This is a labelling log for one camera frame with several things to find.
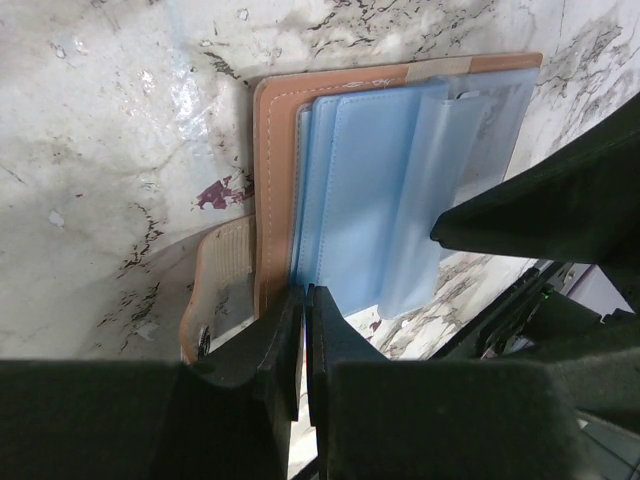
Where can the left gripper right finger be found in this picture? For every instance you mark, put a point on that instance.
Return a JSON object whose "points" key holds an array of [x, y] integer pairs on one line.
{"points": [[436, 419]]}

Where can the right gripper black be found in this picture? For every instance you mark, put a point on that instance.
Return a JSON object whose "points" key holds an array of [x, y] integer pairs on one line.
{"points": [[581, 205]]}

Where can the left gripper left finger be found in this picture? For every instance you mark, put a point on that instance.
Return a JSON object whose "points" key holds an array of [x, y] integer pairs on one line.
{"points": [[227, 416]]}

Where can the brown leather card holder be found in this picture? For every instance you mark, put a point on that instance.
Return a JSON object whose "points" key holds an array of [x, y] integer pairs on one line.
{"points": [[352, 168]]}

